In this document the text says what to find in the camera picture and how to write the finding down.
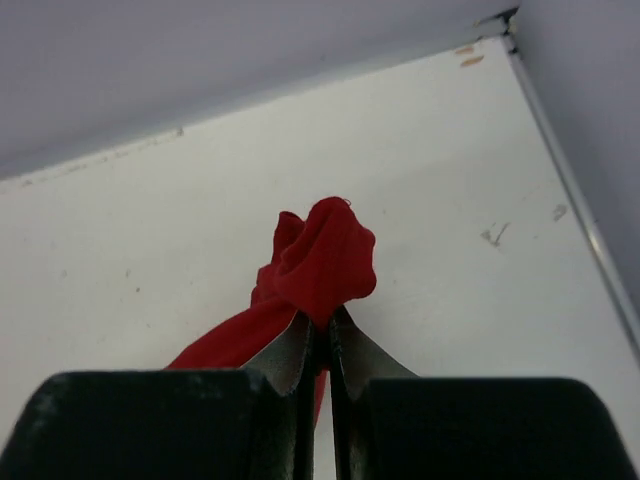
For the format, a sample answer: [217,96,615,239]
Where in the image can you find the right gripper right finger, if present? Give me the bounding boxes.
[328,308,637,479]

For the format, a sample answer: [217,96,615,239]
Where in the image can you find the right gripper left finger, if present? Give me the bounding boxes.
[1,314,315,479]

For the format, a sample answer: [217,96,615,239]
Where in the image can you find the red t shirt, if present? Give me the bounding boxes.
[162,196,377,431]

